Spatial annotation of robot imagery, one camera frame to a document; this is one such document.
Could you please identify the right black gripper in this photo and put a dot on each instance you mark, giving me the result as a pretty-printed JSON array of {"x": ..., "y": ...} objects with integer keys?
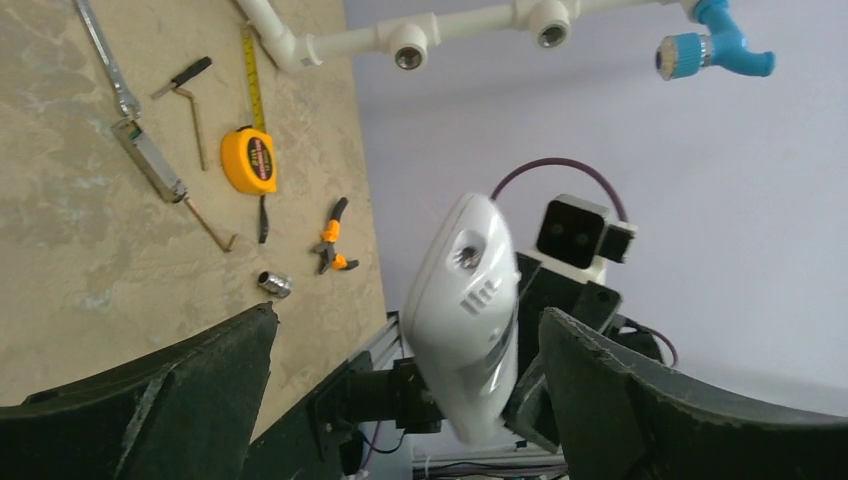
[{"x": 576, "y": 318}]

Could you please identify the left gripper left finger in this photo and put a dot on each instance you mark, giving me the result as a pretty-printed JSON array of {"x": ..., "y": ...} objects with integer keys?
[{"x": 186, "y": 411}]

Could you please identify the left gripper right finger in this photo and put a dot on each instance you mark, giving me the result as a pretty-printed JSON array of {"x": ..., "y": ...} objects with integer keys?
[{"x": 622, "y": 415}]

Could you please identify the white remote control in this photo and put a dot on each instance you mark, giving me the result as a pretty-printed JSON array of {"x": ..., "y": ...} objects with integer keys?
[{"x": 460, "y": 318}]

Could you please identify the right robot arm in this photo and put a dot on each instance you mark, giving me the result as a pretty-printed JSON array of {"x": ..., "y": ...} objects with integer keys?
[{"x": 321, "y": 437}]

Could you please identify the silver metal fitting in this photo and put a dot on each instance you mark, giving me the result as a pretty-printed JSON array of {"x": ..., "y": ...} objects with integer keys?
[{"x": 279, "y": 286}]

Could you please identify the brass hex key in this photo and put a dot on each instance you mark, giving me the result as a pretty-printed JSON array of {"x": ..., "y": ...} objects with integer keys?
[
  {"x": 225, "y": 245},
  {"x": 197, "y": 124}
]

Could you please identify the yellow tape measure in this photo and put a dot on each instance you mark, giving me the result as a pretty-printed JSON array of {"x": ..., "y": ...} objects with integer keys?
[{"x": 247, "y": 154}]

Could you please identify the silver transceiver module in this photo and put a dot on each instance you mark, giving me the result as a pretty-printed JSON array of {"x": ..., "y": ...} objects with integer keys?
[{"x": 150, "y": 161}]

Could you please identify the small silver wrench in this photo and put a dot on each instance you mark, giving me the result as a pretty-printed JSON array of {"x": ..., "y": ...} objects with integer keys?
[{"x": 126, "y": 103}]

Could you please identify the small black screwdriver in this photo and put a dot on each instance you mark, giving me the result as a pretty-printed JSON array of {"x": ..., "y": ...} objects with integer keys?
[{"x": 184, "y": 76}]

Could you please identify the blue pipe fitting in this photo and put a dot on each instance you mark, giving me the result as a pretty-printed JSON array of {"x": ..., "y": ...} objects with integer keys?
[{"x": 724, "y": 45}]

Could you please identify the orange handled pliers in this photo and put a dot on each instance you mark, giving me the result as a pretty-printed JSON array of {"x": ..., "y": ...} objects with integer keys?
[{"x": 325, "y": 248}]

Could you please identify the white pipe frame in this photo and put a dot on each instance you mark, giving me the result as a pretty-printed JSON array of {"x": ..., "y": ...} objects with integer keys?
[{"x": 407, "y": 40}]

